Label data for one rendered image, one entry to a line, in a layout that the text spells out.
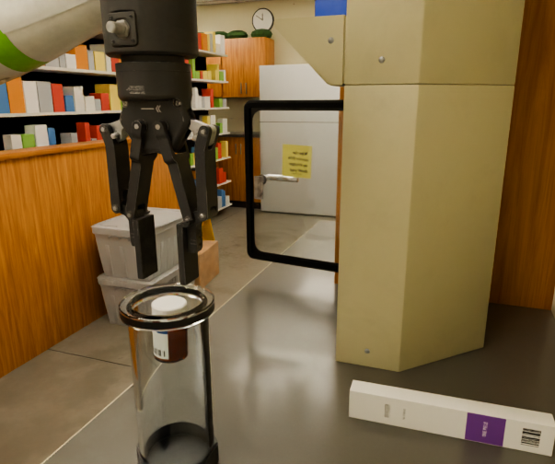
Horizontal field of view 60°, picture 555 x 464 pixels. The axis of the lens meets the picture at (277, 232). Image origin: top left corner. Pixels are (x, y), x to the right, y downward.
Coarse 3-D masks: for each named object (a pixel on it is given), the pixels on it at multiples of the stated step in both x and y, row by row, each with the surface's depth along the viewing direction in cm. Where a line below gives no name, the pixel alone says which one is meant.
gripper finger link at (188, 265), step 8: (184, 232) 52; (184, 240) 52; (184, 248) 52; (184, 256) 52; (192, 256) 54; (184, 264) 52; (192, 264) 54; (184, 272) 52; (192, 272) 54; (184, 280) 53; (192, 280) 54
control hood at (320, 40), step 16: (336, 16) 71; (288, 32) 74; (304, 32) 73; (320, 32) 72; (336, 32) 72; (304, 48) 74; (320, 48) 73; (336, 48) 72; (320, 64) 74; (336, 64) 73; (336, 80) 73
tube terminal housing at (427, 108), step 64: (384, 0) 68; (448, 0) 68; (512, 0) 73; (384, 64) 71; (448, 64) 71; (512, 64) 76; (384, 128) 73; (448, 128) 74; (384, 192) 75; (448, 192) 77; (384, 256) 78; (448, 256) 80; (384, 320) 81; (448, 320) 84
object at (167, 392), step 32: (160, 288) 59; (192, 288) 59; (160, 320) 51; (160, 352) 52; (192, 352) 54; (160, 384) 53; (192, 384) 55; (160, 416) 55; (192, 416) 56; (160, 448) 56; (192, 448) 57
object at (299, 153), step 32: (256, 128) 116; (288, 128) 112; (320, 128) 108; (256, 160) 118; (288, 160) 114; (320, 160) 110; (288, 192) 116; (320, 192) 112; (256, 224) 122; (288, 224) 118; (320, 224) 114; (320, 256) 116
